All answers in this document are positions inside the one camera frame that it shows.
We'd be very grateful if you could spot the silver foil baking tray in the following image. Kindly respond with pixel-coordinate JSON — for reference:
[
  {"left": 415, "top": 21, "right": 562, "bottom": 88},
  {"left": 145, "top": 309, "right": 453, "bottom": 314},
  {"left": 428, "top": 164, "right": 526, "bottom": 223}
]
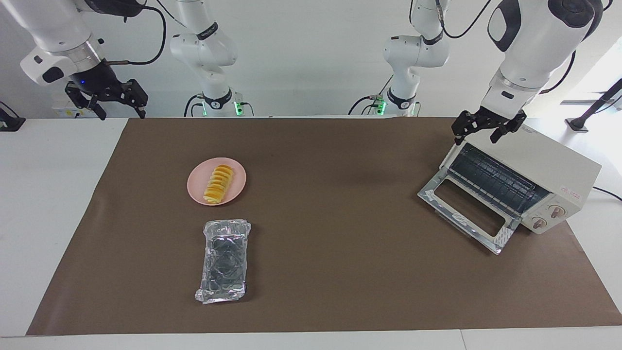
[{"left": 195, "top": 219, "right": 253, "bottom": 305}]

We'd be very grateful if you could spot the black tripod stand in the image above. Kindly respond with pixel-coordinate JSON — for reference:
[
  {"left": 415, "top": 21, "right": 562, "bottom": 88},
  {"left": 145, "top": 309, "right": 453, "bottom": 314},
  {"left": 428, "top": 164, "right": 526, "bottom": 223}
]
[{"left": 565, "top": 78, "right": 622, "bottom": 133}]

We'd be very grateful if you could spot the white wall socket box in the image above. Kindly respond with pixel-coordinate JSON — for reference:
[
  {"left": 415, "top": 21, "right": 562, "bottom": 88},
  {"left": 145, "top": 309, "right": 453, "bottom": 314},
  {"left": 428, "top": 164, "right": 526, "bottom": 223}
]
[{"left": 51, "top": 100, "right": 94, "bottom": 119}]

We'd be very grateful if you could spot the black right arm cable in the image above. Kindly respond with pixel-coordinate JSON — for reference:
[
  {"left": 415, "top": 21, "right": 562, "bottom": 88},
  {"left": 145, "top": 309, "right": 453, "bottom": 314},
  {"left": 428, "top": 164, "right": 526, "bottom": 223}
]
[{"left": 101, "top": 0, "right": 168, "bottom": 67}]

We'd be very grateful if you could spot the yellow sliced bread loaf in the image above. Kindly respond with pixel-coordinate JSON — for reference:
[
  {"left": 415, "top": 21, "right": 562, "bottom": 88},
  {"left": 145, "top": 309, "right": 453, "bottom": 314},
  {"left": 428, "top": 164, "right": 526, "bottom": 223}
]
[{"left": 203, "top": 165, "right": 235, "bottom": 204}]

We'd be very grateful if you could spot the brown table mat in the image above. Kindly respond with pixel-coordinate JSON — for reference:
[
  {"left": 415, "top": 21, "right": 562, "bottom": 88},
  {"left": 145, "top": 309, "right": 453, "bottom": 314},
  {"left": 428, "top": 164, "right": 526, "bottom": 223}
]
[{"left": 26, "top": 117, "right": 622, "bottom": 336}]

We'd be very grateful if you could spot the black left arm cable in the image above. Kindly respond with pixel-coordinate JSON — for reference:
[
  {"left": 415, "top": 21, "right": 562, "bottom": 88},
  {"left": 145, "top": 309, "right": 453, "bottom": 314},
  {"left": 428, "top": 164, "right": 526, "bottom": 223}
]
[{"left": 410, "top": 0, "right": 614, "bottom": 95}]

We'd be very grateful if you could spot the black oven power cable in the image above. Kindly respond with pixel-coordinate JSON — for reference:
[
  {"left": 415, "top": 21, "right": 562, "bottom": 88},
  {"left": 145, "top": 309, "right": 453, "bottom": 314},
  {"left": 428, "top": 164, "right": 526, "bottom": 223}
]
[{"left": 591, "top": 186, "right": 622, "bottom": 203}]

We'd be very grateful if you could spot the black base cable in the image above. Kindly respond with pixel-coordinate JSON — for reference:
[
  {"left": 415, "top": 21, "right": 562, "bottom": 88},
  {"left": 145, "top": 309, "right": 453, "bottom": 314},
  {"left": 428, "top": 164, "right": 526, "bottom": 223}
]
[
  {"left": 183, "top": 93, "right": 206, "bottom": 118},
  {"left": 347, "top": 73, "right": 395, "bottom": 116}
]

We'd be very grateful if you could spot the pink round plate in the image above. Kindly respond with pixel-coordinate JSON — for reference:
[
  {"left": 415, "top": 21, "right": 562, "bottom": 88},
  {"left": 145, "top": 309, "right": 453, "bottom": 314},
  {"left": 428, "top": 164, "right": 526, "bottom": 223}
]
[{"left": 187, "top": 157, "right": 247, "bottom": 206}]

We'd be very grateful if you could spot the black left base cable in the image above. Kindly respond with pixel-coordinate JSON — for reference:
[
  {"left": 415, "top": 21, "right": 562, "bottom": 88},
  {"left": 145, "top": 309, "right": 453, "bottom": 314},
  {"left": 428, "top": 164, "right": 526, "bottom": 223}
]
[{"left": 347, "top": 73, "right": 395, "bottom": 116}]

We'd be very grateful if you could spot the cream toaster oven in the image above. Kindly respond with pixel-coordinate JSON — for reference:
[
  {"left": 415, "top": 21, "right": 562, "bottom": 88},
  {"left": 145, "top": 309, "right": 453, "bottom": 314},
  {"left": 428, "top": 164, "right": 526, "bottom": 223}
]
[{"left": 417, "top": 123, "right": 603, "bottom": 256}]

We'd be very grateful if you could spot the black clamp stand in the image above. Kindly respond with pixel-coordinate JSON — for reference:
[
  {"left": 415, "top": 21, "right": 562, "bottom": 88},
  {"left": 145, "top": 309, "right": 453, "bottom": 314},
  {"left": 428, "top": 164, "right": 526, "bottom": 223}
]
[{"left": 0, "top": 101, "right": 26, "bottom": 132}]

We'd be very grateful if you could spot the black right base cable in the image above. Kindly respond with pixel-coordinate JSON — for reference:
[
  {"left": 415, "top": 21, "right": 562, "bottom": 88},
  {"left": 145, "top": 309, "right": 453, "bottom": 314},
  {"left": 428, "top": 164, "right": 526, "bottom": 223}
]
[{"left": 183, "top": 93, "right": 206, "bottom": 118}]

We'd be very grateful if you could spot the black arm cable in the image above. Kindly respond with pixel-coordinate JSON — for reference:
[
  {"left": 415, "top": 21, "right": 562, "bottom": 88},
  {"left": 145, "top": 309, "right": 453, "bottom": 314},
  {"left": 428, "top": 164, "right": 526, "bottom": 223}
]
[
  {"left": 410, "top": 0, "right": 614, "bottom": 95},
  {"left": 101, "top": 0, "right": 168, "bottom": 67}
]

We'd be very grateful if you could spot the glass oven door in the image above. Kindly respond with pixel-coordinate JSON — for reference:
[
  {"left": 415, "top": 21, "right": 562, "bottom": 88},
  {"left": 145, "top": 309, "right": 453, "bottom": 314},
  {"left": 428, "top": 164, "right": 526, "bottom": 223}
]
[{"left": 417, "top": 174, "right": 521, "bottom": 256}]

